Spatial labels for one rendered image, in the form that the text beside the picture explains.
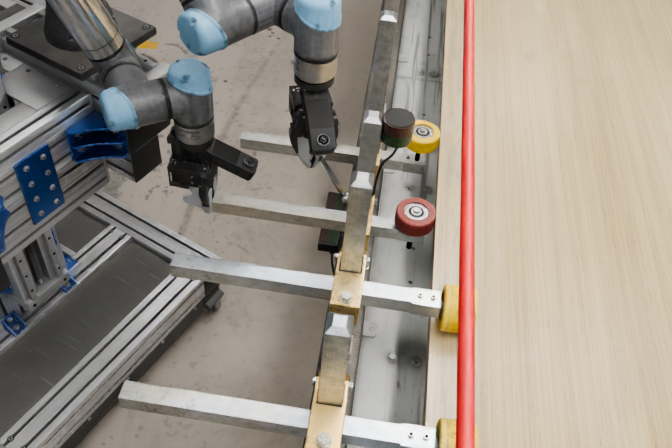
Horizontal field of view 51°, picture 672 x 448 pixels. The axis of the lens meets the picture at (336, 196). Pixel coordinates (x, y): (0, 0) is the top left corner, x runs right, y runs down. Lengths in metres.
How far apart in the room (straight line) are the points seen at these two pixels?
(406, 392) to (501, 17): 1.08
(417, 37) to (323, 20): 1.31
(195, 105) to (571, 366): 0.78
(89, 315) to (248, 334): 0.49
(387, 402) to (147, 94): 0.76
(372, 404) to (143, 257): 1.02
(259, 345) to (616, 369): 1.26
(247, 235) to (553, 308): 1.44
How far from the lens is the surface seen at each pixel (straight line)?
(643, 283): 1.45
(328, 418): 1.07
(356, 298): 1.18
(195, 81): 1.26
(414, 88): 2.21
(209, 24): 1.14
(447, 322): 1.20
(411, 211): 1.42
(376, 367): 1.53
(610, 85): 1.92
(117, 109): 1.26
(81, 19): 1.29
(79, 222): 2.39
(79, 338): 2.11
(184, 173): 1.41
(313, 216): 1.44
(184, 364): 2.26
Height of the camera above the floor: 1.92
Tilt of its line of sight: 45 degrees down
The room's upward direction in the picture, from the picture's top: 5 degrees clockwise
